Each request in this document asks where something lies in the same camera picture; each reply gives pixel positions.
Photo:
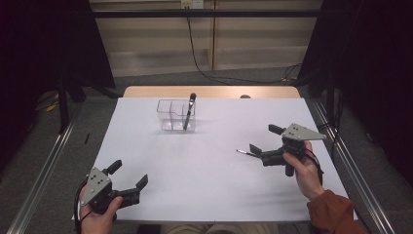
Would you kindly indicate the person's right hand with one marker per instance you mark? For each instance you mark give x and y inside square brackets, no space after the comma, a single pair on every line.
[307,175]

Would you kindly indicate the person's left hand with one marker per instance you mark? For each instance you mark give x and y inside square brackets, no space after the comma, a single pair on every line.
[99,222]

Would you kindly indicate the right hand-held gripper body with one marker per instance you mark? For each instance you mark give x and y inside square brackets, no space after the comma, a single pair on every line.
[300,132]

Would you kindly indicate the white table board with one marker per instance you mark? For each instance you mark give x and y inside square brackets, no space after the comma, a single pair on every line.
[201,182]

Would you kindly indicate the person's legs beige pants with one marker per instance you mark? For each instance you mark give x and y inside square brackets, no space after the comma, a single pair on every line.
[220,228]

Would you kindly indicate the thick black makeup brush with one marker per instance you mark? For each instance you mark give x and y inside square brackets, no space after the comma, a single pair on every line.
[189,112]

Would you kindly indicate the small black pen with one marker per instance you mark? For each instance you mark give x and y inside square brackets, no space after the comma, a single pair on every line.
[86,138]

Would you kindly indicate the aluminium frame rail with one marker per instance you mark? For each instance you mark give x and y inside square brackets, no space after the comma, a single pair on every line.
[42,175]
[360,191]

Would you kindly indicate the black horizontal frame bar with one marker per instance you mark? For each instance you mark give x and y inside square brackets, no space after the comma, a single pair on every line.
[207,13]

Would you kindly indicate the clear plastic organizer box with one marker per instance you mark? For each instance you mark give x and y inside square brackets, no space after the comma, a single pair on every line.
[175,115]

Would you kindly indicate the black metal stand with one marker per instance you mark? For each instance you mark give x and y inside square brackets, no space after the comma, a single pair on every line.
[62,107]

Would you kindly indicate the dark curtain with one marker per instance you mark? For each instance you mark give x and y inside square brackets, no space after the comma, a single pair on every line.
[45,48]
[373,65]

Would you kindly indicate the white wall socket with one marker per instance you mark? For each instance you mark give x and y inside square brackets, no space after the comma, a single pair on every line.
[192,3]

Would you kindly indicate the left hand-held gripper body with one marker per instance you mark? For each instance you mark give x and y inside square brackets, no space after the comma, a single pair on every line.
[97,186]

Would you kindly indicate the thin black eyeliner pencil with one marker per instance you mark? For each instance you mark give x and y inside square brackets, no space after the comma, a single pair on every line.
[244,152]

